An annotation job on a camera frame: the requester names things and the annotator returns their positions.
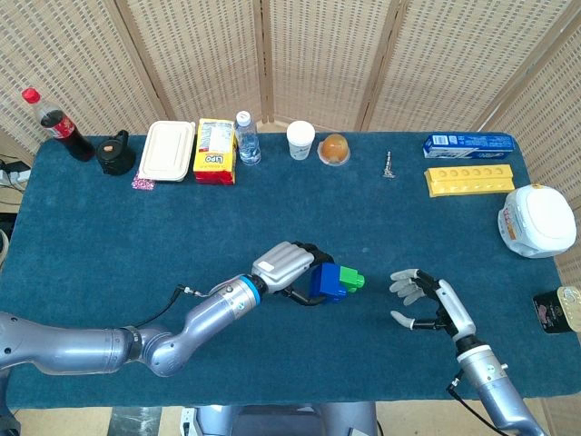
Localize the beige lidded lunch box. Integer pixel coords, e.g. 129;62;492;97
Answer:
137;120;197;183

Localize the black pot with handle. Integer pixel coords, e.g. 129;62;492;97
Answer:
95;129;137;176

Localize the woven folding screen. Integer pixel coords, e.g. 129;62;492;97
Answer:
0;0;581;436

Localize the blue white long box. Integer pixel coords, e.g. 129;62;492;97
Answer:
422;132;517;160

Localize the black tin with gold lid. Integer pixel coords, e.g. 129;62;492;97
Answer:
532;285;581;335

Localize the white power strip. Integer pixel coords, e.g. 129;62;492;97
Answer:
0;161;32;185

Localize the teal carpet table cover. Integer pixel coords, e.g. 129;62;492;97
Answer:
0;131;581;410

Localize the blue toy block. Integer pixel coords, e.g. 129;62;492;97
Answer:
308;262;350;305

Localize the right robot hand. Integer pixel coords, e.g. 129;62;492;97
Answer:
389;267;477;340

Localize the orange jelly cup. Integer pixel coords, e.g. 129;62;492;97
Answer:
317;133;352;167

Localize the yellow plastic tray with holes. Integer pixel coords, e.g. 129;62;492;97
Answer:
424;163;517;199

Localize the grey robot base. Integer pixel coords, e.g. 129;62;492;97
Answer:
181;401;380;436

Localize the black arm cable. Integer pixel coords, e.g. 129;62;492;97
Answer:
447;370;514;432
131;283;214;328

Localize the white paper cup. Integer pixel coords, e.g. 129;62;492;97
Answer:
286;120;316;162

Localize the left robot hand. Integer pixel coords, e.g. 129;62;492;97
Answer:
251;241;337;307

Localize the yellow red snack bag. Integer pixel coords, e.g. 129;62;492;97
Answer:
192;118;238;186

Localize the cola bottle with red cap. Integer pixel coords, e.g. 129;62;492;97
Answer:
21;86;96;163

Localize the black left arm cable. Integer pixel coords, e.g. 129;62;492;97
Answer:
131;283;214;328

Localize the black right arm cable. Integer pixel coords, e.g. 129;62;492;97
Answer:
447;370;514;432

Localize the green toy block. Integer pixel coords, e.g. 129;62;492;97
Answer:
338;265;368;294

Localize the clear water bottle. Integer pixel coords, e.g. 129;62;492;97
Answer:
233;110;262;167

